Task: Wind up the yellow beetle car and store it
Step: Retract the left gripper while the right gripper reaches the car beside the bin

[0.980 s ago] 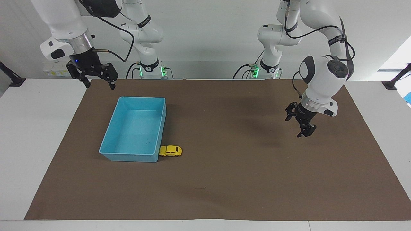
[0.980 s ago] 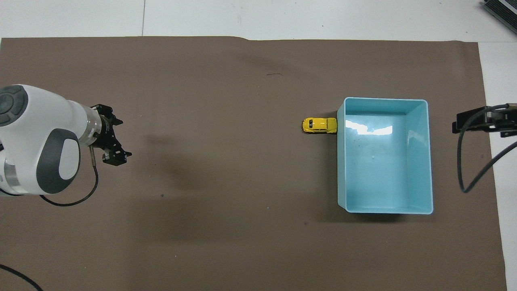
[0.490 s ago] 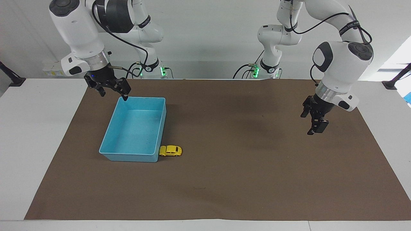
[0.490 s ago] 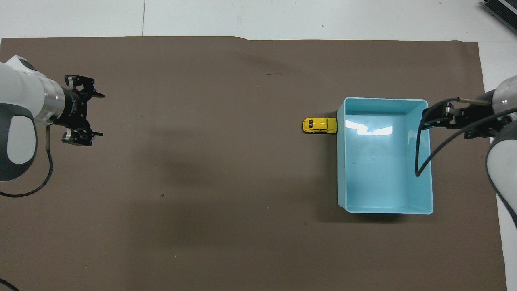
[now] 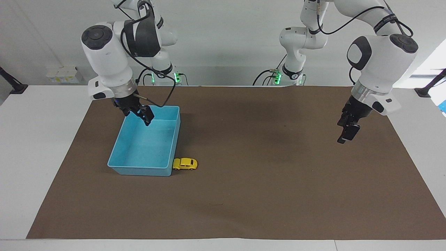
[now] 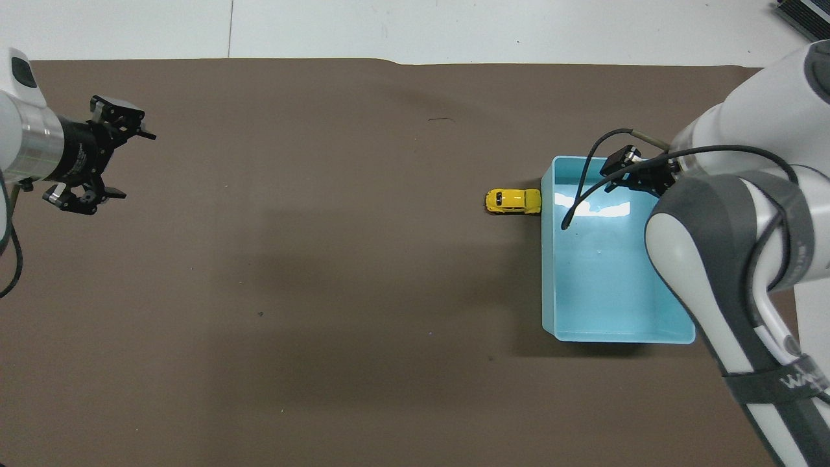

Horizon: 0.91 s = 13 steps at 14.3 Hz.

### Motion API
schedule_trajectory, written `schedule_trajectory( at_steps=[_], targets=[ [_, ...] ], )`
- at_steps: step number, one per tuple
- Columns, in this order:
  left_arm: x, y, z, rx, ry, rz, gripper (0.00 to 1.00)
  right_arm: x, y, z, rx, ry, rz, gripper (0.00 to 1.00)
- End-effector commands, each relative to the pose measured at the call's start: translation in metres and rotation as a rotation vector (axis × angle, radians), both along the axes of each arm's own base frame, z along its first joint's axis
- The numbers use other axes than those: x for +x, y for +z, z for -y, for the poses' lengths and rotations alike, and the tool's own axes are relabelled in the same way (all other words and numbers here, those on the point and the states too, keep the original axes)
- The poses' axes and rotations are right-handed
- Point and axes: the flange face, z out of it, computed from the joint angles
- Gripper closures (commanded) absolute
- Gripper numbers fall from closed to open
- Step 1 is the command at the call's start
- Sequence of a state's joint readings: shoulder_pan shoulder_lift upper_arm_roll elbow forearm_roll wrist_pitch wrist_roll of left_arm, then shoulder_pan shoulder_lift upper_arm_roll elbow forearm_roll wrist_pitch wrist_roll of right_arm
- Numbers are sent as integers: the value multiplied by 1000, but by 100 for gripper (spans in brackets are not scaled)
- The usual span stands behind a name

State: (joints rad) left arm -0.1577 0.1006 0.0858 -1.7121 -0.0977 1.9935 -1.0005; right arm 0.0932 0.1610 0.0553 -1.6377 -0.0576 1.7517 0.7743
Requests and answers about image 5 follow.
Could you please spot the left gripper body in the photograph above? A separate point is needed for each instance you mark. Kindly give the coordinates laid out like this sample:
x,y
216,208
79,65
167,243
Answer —
x,y
358,108

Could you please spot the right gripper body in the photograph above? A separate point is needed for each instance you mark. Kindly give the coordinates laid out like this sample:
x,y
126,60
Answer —
x,y
125,101

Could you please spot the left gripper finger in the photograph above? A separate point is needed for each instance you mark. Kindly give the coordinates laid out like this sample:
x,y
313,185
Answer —
x,y
350,133
343,119

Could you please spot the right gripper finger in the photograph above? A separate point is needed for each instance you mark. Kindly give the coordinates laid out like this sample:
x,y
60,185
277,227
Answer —
x,y
126,112
146,115

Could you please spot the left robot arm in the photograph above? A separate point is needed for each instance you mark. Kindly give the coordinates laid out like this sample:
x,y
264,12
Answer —
x,y
383,62

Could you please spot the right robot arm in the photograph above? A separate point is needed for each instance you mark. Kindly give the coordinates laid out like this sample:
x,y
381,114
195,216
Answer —
x,y
104,59

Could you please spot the yellow toy beetle car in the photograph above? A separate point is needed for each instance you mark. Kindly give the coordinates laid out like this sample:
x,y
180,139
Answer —
x,y
185,163

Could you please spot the light blue plastic bin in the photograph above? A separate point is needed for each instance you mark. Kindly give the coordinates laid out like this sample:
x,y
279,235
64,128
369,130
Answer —
x,y
146,146

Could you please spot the small white box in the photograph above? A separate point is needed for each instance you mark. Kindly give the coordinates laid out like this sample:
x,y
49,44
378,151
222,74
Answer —
x,y
64,75

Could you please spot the black stand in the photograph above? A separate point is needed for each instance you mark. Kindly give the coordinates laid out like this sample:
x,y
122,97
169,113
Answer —
x,y
14,85
430,85

